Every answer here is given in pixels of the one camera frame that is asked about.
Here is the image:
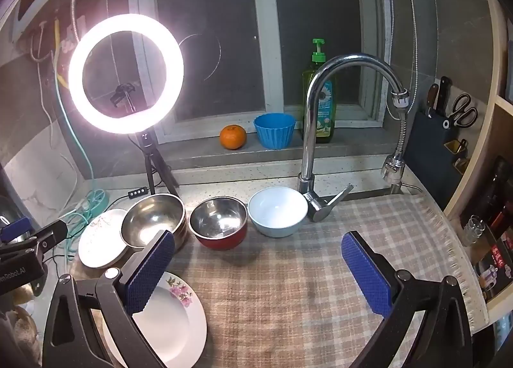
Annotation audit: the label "white plate with leaf pattern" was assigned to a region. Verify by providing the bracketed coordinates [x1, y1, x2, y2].
[77, 209, 128, 269]

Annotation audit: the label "large stainless steel bowl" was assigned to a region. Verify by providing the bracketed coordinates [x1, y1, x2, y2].
[121, 193, 187, 250]

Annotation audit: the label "white plate with pink flowers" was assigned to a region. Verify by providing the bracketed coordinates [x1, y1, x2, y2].
[101, 270, 209, 368]

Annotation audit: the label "red steel bowl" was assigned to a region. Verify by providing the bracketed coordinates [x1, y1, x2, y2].
[189, 196, 249, 251]

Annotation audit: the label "light blue ceramic bowl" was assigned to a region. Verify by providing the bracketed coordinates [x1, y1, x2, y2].
[248, 186, 308, 238]

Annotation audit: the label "chrome kitchen faucet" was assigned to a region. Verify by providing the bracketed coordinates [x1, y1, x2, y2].
[296, 52, 410, 223]

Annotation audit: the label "teal power strip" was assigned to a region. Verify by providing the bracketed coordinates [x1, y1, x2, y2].
[81, 189, 110, 214]

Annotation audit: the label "black inline light remote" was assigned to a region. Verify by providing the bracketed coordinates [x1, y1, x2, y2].
[127, 186, 149, 199]

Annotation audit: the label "small drinking glass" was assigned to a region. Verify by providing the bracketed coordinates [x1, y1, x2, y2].
[463, 215, 487, 246]

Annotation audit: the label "wooden shelf unit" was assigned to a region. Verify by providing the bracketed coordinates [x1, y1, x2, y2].
[444, 0, 512, 333]

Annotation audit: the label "black tripod stand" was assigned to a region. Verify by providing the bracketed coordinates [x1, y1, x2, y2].
[136, 131, 179, 196]

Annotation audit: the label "plaid checkered cloth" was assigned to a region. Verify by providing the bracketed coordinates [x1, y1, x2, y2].
[68, 192, 491, 368]

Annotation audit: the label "dark knife holder block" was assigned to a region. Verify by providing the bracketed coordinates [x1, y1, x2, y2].
[404, 112, 469, 209]

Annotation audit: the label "orange tangerine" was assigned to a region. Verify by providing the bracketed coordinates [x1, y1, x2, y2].
[219, 125, 247, 150]

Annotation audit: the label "blue ribbed plastic cup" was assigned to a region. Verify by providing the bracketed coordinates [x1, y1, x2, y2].
[254, 113, 296, 150]

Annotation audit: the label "green dish soap bottle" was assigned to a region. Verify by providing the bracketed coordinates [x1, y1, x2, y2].
[302, 38, 337, 144]

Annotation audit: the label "white cable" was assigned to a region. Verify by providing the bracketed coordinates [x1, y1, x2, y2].
[28, 19, 87, 213]

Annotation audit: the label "black handled scissors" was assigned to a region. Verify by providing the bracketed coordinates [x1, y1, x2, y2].
[442, 92, 478, 130]

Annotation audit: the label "black handled knife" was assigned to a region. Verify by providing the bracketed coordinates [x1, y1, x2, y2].
[435, 76, 452, 117]

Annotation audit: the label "white ring light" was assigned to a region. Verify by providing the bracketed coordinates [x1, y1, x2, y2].
[68, 13, 184, 134]

